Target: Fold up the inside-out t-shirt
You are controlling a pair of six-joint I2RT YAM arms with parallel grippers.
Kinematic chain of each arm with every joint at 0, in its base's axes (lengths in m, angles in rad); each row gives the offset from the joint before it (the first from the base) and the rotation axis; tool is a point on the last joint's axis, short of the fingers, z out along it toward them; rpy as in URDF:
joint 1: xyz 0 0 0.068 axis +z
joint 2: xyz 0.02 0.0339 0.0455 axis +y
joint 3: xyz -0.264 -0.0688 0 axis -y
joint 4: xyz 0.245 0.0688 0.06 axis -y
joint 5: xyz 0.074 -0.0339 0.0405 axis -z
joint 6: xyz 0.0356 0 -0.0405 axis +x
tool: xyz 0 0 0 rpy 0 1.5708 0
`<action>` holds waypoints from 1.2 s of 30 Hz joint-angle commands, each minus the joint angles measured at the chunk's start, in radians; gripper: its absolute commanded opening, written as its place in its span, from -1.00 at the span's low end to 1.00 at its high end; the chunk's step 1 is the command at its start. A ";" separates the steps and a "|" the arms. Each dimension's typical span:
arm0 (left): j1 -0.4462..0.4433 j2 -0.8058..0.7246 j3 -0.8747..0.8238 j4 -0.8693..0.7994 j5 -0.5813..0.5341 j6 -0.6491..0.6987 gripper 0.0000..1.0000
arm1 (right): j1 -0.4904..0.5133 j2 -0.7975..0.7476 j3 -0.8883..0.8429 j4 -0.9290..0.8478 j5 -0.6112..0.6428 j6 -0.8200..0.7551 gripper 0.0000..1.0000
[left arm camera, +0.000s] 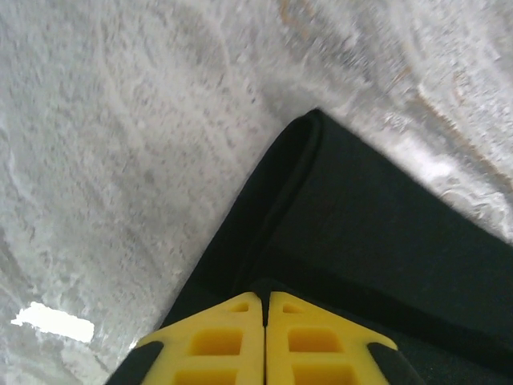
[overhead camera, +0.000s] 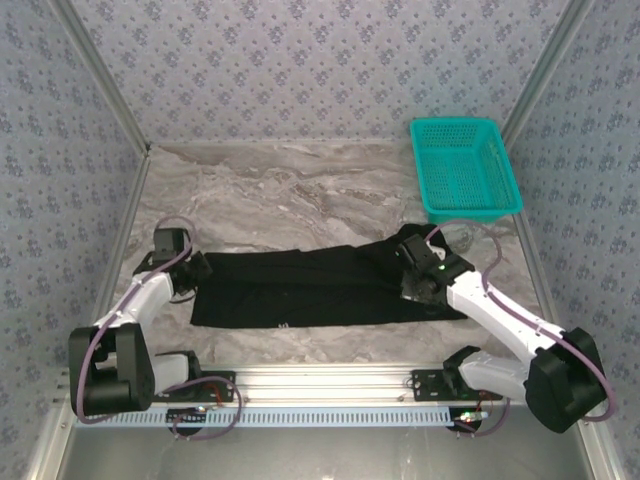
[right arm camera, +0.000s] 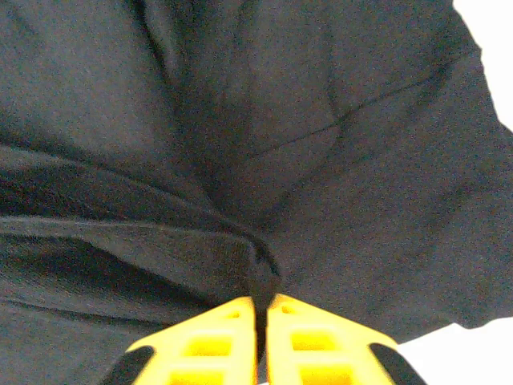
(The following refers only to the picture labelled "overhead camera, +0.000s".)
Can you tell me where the aluminium side rail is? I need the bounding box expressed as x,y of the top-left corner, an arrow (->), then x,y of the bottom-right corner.
499,142 -> 574,365
77,147 -> 154,369

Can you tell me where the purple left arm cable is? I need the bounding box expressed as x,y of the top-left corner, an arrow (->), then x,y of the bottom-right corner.
74,215 -> 244,442

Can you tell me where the grey metal shelf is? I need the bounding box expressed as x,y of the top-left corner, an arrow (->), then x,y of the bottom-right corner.
27,402 -> 624,480

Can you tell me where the light blue slotted cable duct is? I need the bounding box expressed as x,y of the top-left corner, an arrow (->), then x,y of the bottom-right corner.
73,406 -> 454,429

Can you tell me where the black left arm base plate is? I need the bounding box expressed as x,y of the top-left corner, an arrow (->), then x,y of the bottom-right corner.
145,369 -> 237,402

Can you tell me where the aluminium frame post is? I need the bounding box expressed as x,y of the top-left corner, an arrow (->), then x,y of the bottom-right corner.
47,0 -> 152,156
499,0 -> 599,146

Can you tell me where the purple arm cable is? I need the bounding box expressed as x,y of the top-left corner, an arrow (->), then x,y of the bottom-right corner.
424,219 -> 617,439
74,215 -> 244,442

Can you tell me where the small black control board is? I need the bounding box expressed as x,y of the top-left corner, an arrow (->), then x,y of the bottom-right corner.
166,407 -> 209,426
452,407 -> 490,432

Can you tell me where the teal plastic basket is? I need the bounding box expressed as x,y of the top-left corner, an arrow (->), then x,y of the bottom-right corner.
409,117 -> 524,226

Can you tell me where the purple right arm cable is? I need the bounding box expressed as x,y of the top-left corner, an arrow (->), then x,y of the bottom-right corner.
424,219 -> 617,439

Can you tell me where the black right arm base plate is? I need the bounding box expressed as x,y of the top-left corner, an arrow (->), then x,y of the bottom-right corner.
412,369 -> 504,402

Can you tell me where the black t-shirt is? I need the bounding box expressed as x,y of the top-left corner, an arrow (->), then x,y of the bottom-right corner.
189,223 -> 469,330

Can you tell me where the aluminium frame rail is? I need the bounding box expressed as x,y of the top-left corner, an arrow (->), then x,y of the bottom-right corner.
52,364 -> 599,405

